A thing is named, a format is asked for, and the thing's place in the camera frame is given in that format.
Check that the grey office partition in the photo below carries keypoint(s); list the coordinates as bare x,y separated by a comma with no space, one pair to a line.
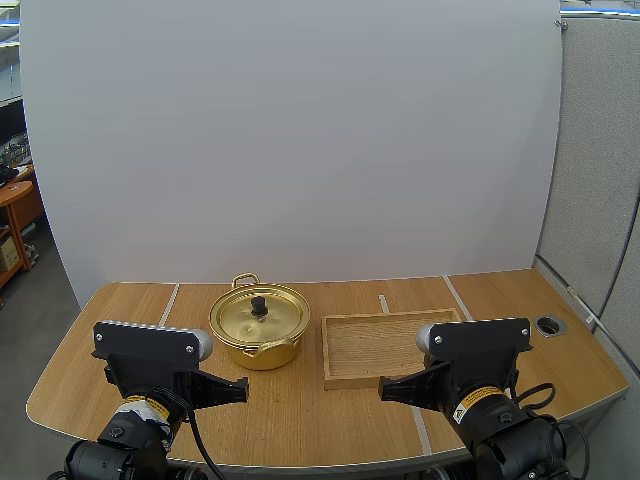
590,150

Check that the shallow wooden tray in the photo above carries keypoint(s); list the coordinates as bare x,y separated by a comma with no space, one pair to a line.
370,345

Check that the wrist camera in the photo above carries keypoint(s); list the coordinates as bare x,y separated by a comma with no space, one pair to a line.
142,342
475,337

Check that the gold lid with black knob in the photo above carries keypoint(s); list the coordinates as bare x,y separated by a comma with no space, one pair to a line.
250,320

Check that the orange wooden desk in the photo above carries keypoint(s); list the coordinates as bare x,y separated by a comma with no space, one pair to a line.
20,200

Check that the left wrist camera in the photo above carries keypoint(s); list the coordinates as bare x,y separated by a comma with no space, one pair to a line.
142,342

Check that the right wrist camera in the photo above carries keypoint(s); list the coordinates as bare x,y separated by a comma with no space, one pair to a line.
475,337

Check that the white backdrop board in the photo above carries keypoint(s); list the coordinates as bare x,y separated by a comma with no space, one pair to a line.
300,150

